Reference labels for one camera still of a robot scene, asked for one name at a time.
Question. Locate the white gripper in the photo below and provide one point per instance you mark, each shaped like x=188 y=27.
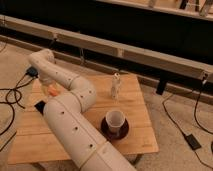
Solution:
x=46 y=82

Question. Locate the orange pepper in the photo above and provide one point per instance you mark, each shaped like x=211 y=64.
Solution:
x=52 y=91

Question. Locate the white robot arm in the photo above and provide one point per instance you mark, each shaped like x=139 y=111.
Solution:
x=87 y=147

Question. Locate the black power box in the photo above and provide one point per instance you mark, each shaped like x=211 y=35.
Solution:
x=31 y=71

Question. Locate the black phone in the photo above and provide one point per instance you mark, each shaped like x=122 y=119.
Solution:
x=40 y=106

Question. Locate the small clear glass bottle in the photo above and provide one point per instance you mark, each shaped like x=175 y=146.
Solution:
x=116 y=83

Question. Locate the white plastic cup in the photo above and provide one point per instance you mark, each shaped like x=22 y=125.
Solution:
x=115 y=120

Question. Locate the wooden table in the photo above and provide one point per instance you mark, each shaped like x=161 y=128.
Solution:
x=35 y=142

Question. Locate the dark brown saucer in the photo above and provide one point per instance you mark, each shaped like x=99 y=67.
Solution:
x=116 y=133

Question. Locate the black power adapter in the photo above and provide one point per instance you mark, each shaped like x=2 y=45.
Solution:
x=192 y=142

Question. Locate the long beige rail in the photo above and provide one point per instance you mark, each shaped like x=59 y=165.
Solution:
x=143 y=56

